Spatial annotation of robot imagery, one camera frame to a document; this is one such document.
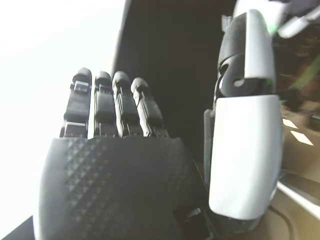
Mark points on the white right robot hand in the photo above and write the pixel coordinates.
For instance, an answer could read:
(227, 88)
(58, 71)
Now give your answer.
(112, 180)

